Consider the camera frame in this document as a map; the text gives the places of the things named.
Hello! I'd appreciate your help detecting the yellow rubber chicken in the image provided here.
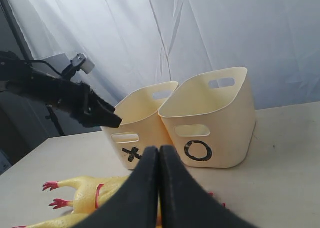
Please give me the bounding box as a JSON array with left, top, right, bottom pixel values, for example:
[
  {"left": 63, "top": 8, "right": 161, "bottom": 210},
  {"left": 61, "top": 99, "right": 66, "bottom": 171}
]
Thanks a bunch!
[
  {"left": 26, "top": 213, "right": 89, "bottom": 228},
  {"left": 43, "top": 176, "right": 128, "bottom": 214}
]

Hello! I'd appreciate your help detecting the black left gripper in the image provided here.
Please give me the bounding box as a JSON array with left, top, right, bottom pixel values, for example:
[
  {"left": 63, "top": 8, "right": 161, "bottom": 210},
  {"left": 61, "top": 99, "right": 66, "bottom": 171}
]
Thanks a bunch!
[{"left": 56, "top": 82, "right": 122, "bottom": 128}]

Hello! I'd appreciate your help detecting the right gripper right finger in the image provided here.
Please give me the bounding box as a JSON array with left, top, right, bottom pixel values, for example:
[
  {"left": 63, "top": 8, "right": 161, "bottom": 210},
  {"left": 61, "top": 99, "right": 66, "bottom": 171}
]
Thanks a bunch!
[{"left": 159, "top": 145, "right": 253, "bottom": 228}]

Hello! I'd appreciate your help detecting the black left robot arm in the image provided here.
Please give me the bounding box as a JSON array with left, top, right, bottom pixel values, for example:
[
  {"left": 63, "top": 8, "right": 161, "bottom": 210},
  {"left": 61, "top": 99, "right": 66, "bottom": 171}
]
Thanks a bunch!
[{"left": 0, "top": 51, "right": 122, "bottom": 128}]

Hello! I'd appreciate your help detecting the cream bin marked O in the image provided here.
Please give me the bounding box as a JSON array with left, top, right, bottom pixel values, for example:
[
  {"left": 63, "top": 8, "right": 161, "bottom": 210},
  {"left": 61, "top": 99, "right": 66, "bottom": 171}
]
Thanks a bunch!
[{"left": 158, "top": 67, "right": 256, "bottom": 168}]

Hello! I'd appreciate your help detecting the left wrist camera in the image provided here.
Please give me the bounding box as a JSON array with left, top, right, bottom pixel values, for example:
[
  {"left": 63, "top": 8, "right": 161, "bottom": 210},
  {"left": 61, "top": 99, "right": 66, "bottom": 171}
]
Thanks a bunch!
[{"left": 62, "top": 53, "right": 95, "bottom": 79}]

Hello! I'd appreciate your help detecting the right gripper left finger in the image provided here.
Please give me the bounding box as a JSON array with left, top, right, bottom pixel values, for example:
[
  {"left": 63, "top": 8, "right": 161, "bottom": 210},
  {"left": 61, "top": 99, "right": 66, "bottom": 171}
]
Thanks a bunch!
[{"left": 75, "top": 146, "right": 160, "bottom": 228}]

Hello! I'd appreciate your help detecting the cream bin marked X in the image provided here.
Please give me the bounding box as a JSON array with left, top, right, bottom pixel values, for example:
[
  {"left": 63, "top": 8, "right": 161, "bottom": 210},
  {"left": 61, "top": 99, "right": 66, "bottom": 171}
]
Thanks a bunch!
[{"left": 101, "top": 81, "right": 179, "bottom": 170}]

